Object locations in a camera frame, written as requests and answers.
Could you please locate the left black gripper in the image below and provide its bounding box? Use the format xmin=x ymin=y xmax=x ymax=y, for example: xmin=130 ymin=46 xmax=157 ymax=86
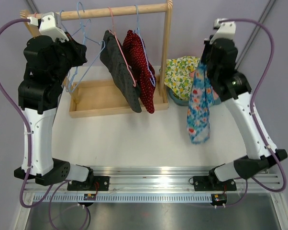
xmin=50 ymin=31 xmax=87 ymax=84

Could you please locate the blue floral skirt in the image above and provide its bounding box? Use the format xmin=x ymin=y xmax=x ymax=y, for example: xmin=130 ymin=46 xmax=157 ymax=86
xmin=187 ymin=62 xmax=220 ymax=144

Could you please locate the yellow lemon print skirt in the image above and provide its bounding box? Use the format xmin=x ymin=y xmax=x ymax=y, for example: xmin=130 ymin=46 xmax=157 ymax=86
xmin=165 ymin=56 xmax=200 ymax=101

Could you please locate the pink pleated skirt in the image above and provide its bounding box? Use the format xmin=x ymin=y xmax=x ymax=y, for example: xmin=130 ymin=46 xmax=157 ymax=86
xmin=189 ymin=71 xmax=196 ymax=79

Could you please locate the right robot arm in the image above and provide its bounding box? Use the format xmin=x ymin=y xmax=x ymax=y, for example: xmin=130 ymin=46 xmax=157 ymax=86
xmin=201 ymin=35 xmax=288 ymax=190

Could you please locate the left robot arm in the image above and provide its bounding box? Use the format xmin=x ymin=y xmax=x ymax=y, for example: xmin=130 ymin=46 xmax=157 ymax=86
xmin=14 ymin=32 xmax=110 ymax=192

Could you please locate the dark grey dotted skirt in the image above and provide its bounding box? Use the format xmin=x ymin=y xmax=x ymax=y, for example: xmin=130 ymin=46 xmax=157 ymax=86
xmin=100 ymin=30 xmax=142 ymax=113

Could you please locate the red dotted skirt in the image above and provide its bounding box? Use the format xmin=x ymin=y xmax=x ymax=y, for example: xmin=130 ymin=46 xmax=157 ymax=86
xmin=122 ymin=30 xmax=156 ymax=114

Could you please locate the wooden clothes rack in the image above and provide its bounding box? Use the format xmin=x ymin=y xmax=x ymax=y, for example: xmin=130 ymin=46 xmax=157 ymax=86
xmin=19 ymin=0 xmax=175 ymax=119

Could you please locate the teal plastic tub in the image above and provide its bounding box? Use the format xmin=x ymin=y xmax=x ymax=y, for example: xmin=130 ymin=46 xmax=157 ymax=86
xmin=159 ymin=67 xmax=222 ymax=107

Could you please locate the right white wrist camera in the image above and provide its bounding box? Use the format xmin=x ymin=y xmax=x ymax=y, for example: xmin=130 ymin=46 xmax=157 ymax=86
xmin=210 ymin=18 xmax=236 ymax=45

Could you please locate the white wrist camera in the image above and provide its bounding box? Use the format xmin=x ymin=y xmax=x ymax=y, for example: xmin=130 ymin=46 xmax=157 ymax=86
xmin=210 ymin=18 xmax=236 ymax=45
xmin=27 ymin=11 xmax=69 ymax=43

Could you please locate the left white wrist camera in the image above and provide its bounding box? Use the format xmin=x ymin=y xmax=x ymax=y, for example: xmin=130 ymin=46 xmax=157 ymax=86
xmin=27 ymin=11 xmax=69 ymax=43

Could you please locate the right aluminium frame post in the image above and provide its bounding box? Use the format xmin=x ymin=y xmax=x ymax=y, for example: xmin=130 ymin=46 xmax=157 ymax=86
xmin=236 ymin=0 xmax=277 ymax=68

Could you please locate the aluminium frame post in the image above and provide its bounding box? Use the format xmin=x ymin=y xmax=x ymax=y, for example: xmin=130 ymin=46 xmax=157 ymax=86
xmin=24 ymin=0 xmax=40 ymax=14
xmin=236 ymin=0 xmax=277 ymax=68

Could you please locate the left aluminium frame post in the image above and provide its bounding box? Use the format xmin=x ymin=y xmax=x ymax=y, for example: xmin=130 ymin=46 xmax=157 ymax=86
xmin=24 ymin=0 xmax=40 ymax=14

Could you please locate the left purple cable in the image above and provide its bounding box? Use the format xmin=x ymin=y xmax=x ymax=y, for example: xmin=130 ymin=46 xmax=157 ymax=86
xmin=0 ymin=19 xmax=73 ymax=208

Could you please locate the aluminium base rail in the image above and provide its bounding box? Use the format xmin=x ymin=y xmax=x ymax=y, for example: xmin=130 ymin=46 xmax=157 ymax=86
xmin=25 ymin=166 xmax=282 ymax=193

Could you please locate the slotted grey cable duct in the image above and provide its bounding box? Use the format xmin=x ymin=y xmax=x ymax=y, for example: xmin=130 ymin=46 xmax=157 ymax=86
xmin=44 ymin=193 xmax=212 ymax=203

